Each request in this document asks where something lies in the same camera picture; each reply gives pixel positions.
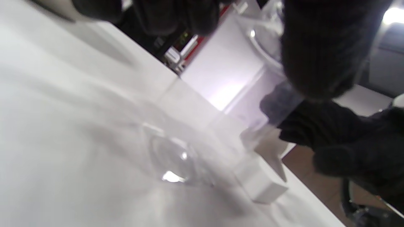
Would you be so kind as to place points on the person's right hand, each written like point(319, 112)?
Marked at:
point(347, 142)

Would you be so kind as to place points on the person's left hand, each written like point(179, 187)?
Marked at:
point(322, 47)

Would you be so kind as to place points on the white square jar lid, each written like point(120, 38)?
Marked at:
point(265, 186)

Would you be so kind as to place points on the clear square coffee jar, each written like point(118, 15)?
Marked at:
point(221, 63)

